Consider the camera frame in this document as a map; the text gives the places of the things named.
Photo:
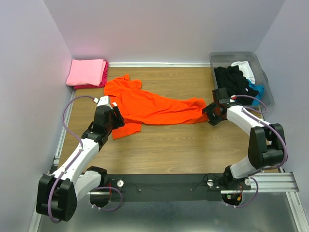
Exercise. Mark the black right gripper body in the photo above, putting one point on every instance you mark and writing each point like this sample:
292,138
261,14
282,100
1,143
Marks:
211,110

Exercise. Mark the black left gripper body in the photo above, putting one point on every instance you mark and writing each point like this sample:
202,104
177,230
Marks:
109,126

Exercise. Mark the orange t shirt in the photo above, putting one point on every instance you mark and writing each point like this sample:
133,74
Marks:
139,107

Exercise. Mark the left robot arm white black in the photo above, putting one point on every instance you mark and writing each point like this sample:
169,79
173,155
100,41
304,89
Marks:
59,192

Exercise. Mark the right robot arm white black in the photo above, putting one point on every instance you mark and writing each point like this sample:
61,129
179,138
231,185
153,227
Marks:
266,149

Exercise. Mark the black shirt in bin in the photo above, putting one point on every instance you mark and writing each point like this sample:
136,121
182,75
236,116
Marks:
232,79

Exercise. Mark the folded magenta shirt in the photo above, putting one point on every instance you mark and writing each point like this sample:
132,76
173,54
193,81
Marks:
103,80

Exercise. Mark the blue shirt in bin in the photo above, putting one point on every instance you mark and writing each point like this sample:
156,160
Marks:
256,91

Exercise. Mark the clear plastic bin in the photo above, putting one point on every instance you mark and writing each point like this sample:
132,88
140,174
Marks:
225,59

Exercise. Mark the white shirt in bin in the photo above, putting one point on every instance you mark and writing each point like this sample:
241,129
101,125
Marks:
246,69

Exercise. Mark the folded light pink shirt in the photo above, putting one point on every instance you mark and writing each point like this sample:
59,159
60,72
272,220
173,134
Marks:
86,72

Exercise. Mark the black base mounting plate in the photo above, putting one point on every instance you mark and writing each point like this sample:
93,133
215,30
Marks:
100,197

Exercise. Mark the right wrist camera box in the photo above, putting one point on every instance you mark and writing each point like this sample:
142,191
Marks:
220,96

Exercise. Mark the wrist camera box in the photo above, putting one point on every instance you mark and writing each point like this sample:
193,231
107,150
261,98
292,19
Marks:
104,101
220,96

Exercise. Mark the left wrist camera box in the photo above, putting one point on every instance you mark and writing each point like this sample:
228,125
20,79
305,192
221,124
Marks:
104,101

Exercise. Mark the aluminium front rail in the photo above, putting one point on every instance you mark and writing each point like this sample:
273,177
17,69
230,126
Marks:
272,182

